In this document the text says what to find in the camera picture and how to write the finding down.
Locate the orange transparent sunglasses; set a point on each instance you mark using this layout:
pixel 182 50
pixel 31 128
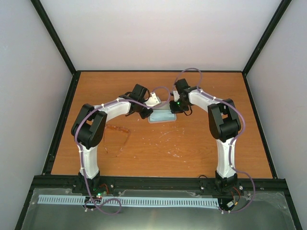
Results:
pixel 115 139

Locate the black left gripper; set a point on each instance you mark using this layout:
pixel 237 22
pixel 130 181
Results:
pixel 143 115

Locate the black enclosure frame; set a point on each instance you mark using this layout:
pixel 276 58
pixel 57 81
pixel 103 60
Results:
pixel 282 7

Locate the pink glasses case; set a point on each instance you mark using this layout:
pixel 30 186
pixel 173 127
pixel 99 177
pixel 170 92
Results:
pixel 164 107

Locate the grey metal base plate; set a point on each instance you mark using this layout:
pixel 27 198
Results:
pixel 267 211

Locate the light blue cleaning cloth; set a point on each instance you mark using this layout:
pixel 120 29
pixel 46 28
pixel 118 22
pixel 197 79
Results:
pixel 162 116

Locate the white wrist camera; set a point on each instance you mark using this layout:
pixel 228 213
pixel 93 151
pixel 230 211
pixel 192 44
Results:
pixel 153 100
pixel 176 96

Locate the light blue slotted cable duct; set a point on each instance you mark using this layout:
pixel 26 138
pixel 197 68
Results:
pixel 132 201

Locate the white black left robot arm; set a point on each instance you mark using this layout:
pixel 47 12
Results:
pixel 89 127

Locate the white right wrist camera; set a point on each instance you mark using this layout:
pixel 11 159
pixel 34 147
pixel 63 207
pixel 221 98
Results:
pixel 176 96

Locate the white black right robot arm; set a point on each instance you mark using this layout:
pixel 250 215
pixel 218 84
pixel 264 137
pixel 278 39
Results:
pixel 224 126

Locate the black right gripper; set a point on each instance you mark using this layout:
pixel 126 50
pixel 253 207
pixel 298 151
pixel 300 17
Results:
pixel 173 110

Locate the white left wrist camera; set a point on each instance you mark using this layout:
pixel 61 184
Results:
pixel 153 100

